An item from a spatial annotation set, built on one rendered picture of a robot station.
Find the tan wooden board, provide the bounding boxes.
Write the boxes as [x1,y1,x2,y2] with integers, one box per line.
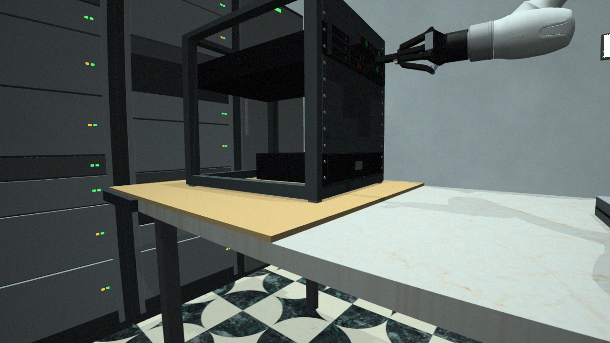
[109,180,424,243]

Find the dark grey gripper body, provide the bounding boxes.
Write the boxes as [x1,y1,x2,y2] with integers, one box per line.
[426,29,468,66]

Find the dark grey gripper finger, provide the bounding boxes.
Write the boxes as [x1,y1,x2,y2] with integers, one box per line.
[375,27,434,60]
[375,52,439,74]

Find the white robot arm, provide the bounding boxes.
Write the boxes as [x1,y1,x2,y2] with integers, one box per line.
[425,0,575,62]

